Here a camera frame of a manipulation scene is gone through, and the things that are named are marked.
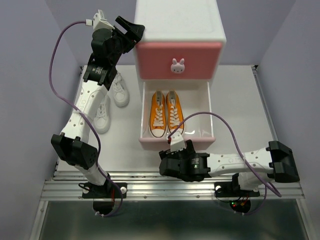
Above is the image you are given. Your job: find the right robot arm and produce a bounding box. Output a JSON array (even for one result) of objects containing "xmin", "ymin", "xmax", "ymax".
[{"xmin": 159, "ymin": 140, "xmax": 300, "ymax": 195}]

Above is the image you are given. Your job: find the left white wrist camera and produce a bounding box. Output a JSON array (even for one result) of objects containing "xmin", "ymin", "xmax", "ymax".
[{"xmin": 85, "ymin": 9, "xmax": 115, "ymax": 31}]

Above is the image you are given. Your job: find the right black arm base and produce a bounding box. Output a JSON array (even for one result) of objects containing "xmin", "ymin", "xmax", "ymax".
[{"xmin": 214, "ymin": 181, "xmax": 260, "ymax": 198}]

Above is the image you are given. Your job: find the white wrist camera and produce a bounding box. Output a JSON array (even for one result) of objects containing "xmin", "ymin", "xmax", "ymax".
[
  {"xmin": 167, "ymin": 131, "xmax": 186, "ymax": 152},
  {"xmin": 85, "ymin": 9, "xmax": 115, "ymax": 31}
]

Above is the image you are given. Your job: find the white sneaker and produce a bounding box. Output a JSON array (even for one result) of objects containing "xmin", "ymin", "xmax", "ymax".
[
  {"xmin": 112, "ymin": 72, "xmax": 130, "ymax": 108},
  {"xmin": 93, "ymin": 95, "xmax": 111, "ymax": 134}
]

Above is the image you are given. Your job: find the orange sneaker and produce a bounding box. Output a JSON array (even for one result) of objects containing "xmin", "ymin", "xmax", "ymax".
[
  {"xmin": 149, "ymin": 90, "xmax": 167, "ymax": 138},
  {"xmin": 166, "ymin": 90, "xmax": 184, "ymax": 133}
]

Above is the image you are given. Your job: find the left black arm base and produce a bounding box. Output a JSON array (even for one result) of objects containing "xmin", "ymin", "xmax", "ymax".
[{"xmin": 78, "ymin": 181, "xmax": 128, "ymax": 199}]

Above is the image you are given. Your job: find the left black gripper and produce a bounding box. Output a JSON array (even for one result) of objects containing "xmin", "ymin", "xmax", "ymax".
[{"xmin": 111, "ymin": 19, "xmax": 146, "ymax": 65}]

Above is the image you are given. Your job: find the white sneaker rear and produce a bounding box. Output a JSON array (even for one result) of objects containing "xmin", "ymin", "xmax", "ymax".
[{"xmin": 112, "ymin": 72, "xmax": 130, "ymax": 108}]

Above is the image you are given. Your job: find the dark pink drawer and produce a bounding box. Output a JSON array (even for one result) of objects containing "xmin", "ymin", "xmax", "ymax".
[{"xmin": 135, "ymin": 42, "xmax": 223, "ymax": 80}]

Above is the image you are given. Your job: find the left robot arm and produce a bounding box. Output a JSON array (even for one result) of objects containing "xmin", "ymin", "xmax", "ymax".
[{"xmin": 51, "ymin": 16, "xmax": 145, "ymax": 197}]

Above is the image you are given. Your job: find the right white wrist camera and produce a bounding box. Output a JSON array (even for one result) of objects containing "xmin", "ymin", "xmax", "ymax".
[{"xmin": 167, "ymin": 131, "xmax": 186, "ymax": 152}]

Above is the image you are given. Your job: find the light pink drawer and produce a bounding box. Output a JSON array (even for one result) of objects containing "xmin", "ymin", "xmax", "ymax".
[{"xmin": 138, "ymin": 81, "xmax": 217, "ymax": 151}]

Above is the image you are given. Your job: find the white sneaker front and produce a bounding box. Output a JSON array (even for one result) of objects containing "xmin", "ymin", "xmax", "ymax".
[{"xmin": 93, "ymin": 95, "xmax": 111, "ymax": 134}]

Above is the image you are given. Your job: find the aluminium mounting rail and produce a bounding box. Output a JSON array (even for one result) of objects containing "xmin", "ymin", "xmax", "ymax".
[{"xmin": 39, "ymin": 170, "xmax": 306, "ymax": 201}]

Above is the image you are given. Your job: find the pink bunny upper knob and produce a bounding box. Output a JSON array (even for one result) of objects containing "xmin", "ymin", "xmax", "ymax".
[{"xmin": 170, "ymin": 58, "xmax": 185, "ymax": 74}]

